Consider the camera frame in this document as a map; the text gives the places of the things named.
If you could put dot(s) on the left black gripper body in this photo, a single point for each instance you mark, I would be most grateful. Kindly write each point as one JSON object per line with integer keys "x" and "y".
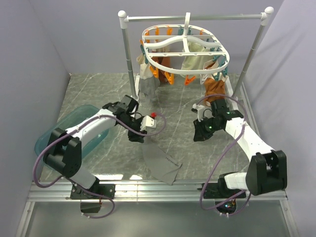
{"x": 134, "y": 124}

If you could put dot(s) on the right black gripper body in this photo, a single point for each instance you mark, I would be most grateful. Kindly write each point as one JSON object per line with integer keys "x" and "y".
{"x": 207, "y": 127}

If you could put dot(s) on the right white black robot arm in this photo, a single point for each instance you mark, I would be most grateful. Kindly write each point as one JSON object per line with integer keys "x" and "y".
{"x": 267, "y": 170}

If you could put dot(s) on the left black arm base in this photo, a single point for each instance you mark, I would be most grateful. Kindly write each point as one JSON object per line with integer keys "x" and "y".
{"x": 91, "y": 199}

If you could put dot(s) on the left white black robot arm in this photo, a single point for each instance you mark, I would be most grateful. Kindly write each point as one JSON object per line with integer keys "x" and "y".
{"x": 64, "y": 148}

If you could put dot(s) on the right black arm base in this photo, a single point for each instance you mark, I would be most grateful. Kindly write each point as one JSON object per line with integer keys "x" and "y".
{"x": 217, "y": 190}

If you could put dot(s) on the orange hanging underwear right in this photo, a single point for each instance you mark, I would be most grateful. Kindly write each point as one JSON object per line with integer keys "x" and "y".
{"x": 214, "y": 87}

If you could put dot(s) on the grey beige hanging underwear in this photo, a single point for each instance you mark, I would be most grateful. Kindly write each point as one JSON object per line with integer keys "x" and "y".
{"x": 148, "y": 84}

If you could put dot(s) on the orange front clip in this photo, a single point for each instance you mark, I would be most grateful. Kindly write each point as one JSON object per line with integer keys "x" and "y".
{"x": 189, "y": 80}

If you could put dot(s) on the cream hanging underwear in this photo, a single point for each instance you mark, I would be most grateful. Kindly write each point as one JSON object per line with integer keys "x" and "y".
{"x": 198, "y": 62}

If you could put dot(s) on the white oval clip hanger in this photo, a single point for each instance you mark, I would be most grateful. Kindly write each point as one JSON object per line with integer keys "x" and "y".
{"x": 164, "y": 29}

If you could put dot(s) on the silver white drying rack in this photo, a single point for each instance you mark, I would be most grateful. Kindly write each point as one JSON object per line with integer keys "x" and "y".
{"x": 130, "y": 74}

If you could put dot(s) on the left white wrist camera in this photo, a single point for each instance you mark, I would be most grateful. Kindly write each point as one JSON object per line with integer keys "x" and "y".
{"x": 147, "y": 122}

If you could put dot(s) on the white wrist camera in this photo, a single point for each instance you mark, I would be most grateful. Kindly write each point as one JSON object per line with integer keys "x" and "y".
{"x": 147, "y": 122}
{"x": 199, "y": 109}

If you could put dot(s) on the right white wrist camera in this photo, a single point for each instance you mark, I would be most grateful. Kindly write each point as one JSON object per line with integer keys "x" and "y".
{"x": 199, "y": 109}

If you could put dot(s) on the aluminium mounting rail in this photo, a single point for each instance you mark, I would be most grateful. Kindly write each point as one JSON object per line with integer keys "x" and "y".
{"x": 128, "y": 190}

